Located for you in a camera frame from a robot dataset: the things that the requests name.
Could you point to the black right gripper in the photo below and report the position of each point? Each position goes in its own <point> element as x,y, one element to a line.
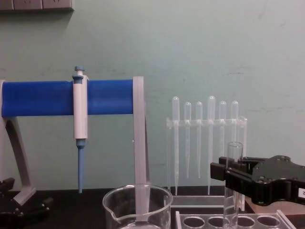
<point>276,174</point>

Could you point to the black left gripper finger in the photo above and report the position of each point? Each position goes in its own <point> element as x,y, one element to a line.
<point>28,210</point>
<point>6,184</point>

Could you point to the clear glass test tube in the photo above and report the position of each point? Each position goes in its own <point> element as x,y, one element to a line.
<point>234,152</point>

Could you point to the clear acrylic dropper rack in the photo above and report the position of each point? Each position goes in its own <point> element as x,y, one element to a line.
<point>205,122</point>

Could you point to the short clear plastic dropper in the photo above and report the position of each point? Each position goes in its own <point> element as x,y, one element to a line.
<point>222,112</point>
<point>234,112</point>

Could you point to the clear acrylic test tube rack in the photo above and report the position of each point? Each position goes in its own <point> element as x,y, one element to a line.
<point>283,214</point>

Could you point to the clear glass beaker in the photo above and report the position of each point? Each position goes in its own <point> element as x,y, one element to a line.
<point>164,205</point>

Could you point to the grey pipette stand blue bar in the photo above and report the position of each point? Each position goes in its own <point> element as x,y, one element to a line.
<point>35,99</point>

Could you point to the white and blue micropipette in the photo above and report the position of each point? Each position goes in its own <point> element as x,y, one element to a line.
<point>80,112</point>

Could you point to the grey wall socket panel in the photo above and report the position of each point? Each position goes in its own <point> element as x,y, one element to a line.
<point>35,4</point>

